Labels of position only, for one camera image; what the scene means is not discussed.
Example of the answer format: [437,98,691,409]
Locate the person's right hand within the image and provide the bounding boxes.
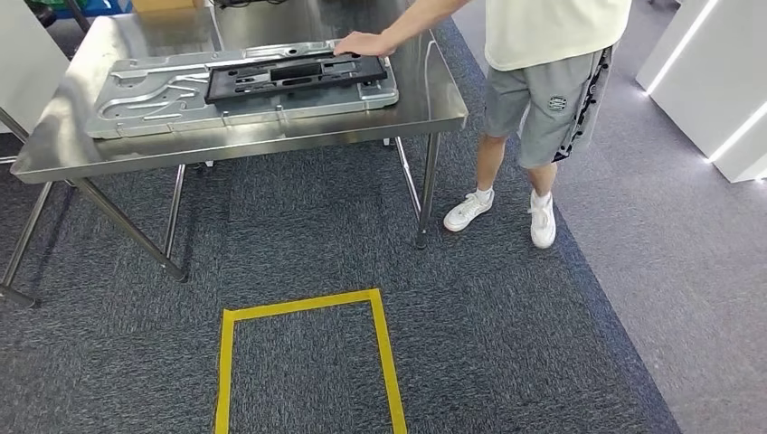
[333,31,398,60]

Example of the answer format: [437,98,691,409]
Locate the black plastic plate bracket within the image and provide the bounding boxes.
[204,52,390,106]

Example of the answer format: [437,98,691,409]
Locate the stainless steel workbench table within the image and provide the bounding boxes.
[0,0,469,284]

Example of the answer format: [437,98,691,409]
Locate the person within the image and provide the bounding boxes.
[332,0,635,250]

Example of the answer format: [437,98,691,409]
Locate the brown cardboard box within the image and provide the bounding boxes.
[131,0,208,14]

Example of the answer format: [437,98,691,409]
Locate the grey aluminium fixture plate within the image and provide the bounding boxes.
[85,38,401,141]

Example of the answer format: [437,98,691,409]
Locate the blue metal cart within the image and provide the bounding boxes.
[24,0,133,19]

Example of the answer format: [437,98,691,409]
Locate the white cabinet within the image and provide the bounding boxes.
[0,0,71,136]

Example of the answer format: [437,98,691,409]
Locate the white plinth lit edges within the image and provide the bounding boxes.
[635,0,767,185]

